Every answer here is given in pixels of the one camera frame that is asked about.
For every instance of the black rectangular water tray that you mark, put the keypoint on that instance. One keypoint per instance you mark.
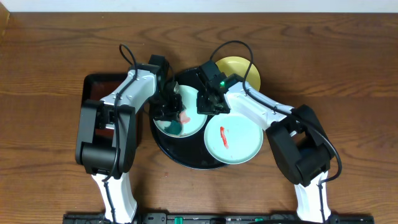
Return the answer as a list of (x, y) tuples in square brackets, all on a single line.
[(98, 85)]

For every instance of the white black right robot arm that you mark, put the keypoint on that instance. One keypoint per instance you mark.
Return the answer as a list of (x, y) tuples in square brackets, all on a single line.
[(301, 149)]

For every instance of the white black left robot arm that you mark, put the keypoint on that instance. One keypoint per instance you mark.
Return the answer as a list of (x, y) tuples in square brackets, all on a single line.
[(109, 161)]

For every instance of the green scrubbing sponge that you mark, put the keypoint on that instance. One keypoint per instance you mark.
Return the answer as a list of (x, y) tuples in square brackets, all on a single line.
[(175, 128)]

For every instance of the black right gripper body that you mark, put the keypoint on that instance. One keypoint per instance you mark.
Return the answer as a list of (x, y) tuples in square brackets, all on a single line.
[(206, 106)]

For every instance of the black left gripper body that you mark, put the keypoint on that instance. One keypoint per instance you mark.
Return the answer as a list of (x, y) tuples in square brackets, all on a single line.
[(165, 108)]

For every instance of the yellow plate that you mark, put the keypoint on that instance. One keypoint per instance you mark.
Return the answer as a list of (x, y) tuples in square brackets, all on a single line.
[(239, 65)]

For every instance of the light green plate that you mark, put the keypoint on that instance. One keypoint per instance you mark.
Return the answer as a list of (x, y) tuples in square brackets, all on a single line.
[(232, 138), (191, 121)]

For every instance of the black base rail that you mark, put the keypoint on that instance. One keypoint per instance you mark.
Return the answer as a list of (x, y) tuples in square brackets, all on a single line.
[(163, 218)]

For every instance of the round black serving tray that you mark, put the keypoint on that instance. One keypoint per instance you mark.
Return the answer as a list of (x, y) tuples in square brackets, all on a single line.
[(189, 151)]

